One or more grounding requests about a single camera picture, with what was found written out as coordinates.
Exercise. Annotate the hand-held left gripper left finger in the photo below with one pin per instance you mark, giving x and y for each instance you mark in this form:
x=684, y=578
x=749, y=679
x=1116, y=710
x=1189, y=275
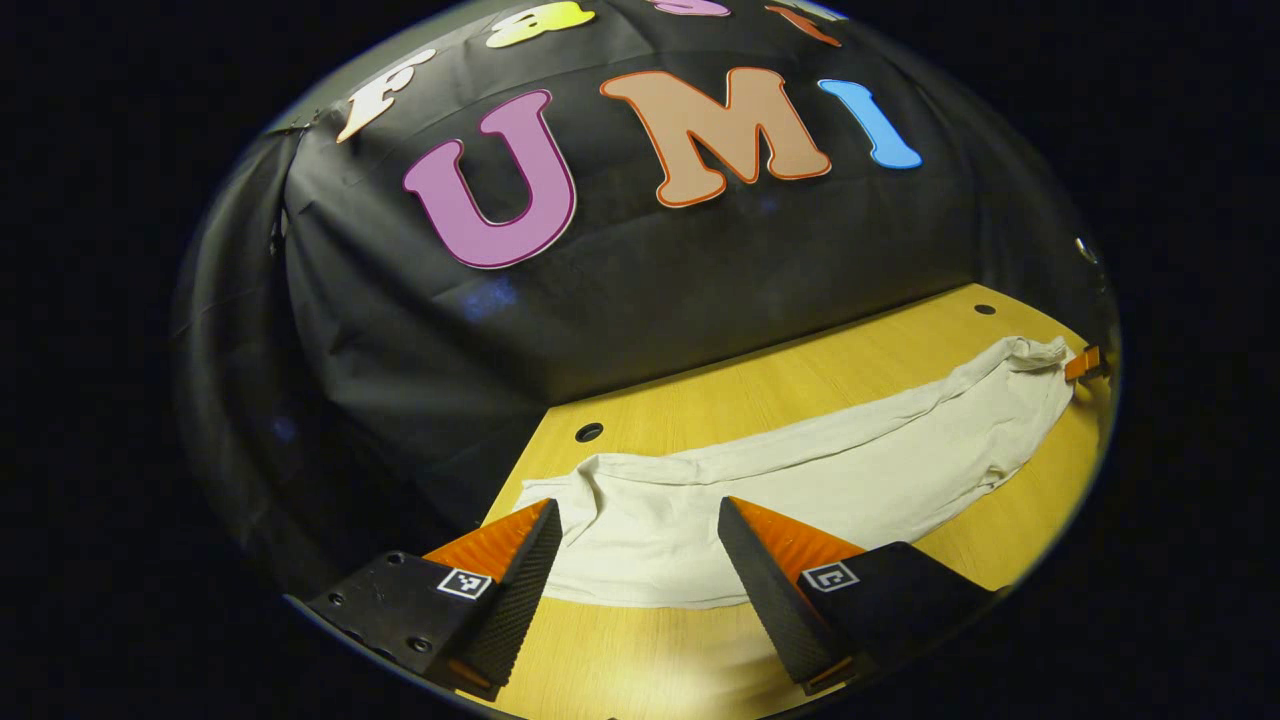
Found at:
x=515, y=600

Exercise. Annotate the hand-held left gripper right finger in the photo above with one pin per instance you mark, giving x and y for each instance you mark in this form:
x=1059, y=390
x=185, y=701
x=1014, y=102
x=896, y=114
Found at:
x=770, y=600

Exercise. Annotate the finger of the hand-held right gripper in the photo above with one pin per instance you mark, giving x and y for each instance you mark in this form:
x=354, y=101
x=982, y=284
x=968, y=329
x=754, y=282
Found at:
x=1084, y=363

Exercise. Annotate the white jeans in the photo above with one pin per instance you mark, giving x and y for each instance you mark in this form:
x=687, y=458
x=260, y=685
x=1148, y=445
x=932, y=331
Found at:
x=870, y=470

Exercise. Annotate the black backdrop cloth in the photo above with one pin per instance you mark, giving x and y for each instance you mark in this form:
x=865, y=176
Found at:
x=640, y=270

